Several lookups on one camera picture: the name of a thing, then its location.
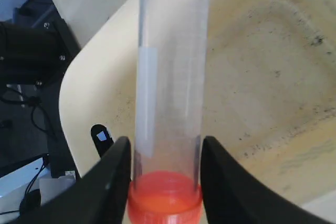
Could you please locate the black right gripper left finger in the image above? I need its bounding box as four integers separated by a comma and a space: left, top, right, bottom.
12, 136, 131, 223

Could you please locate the large cream plastic bin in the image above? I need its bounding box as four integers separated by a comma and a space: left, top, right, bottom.
59, 0, 335, 222

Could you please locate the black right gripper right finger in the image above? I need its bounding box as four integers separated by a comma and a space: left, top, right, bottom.
201, 136, 328, 223

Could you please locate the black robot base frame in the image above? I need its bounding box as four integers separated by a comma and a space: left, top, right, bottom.
1, 0, 80, 86

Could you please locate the black cable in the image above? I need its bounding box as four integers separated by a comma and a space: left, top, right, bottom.
0, 87, 58, 209

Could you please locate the orange-capped clear tube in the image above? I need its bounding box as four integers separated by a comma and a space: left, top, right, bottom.
127, 0, 209, 223

